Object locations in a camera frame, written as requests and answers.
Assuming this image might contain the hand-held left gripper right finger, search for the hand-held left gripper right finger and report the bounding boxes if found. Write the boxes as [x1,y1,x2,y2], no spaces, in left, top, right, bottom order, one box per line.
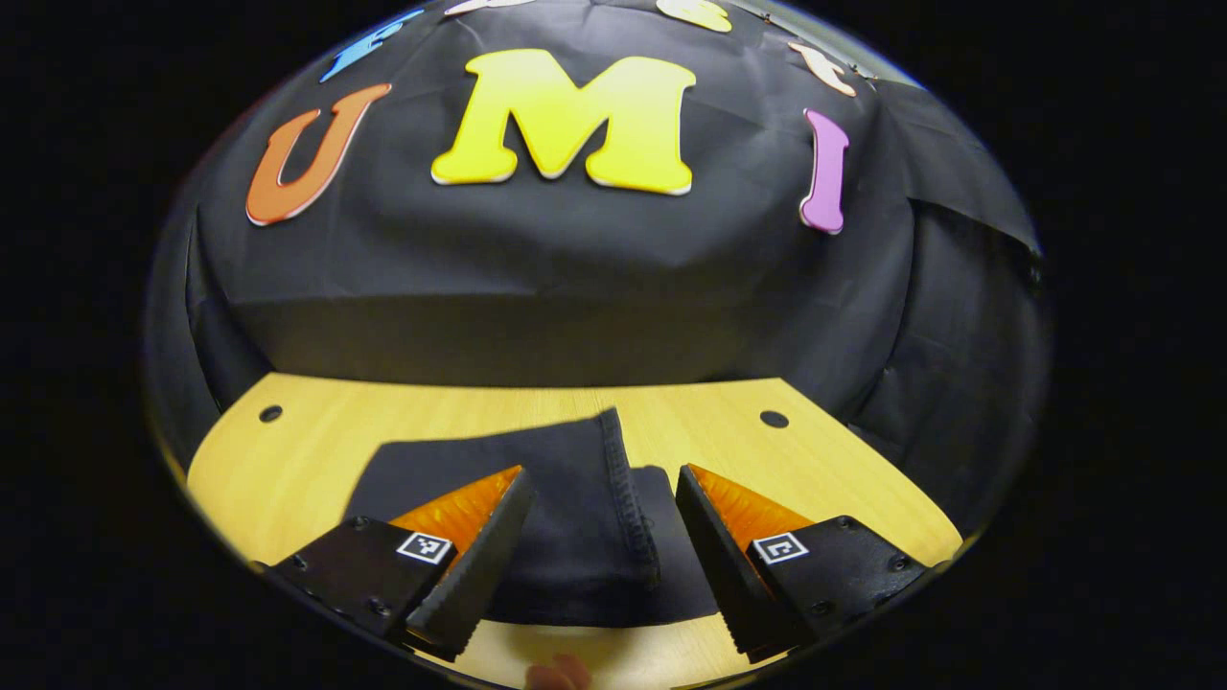
[675,464,929,662]

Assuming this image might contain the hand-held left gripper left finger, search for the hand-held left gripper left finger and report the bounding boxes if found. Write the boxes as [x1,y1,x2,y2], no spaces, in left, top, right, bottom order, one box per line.
[271,465,538,662]

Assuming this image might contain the dark jeans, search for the dark jeans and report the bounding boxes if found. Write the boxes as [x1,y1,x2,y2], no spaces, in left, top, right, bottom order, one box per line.
[343,407,758,629]

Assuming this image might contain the black backdrop cloth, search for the black backdrop cloth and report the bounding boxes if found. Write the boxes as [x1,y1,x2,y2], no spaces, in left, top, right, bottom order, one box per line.
[144,0,1051,538]

